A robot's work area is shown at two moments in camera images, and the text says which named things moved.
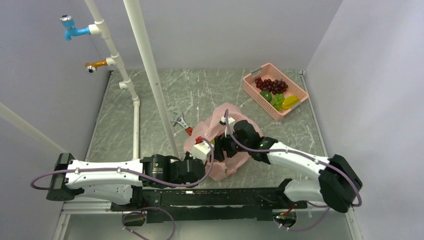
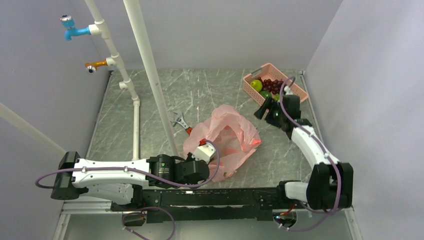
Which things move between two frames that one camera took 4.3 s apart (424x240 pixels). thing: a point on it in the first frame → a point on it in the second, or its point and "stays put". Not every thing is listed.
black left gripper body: x=187 y=156 stays put
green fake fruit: x=267 y=95 stays put
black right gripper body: x=222 y=141 → x=275 y=115
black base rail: x=207 y=205 stays put
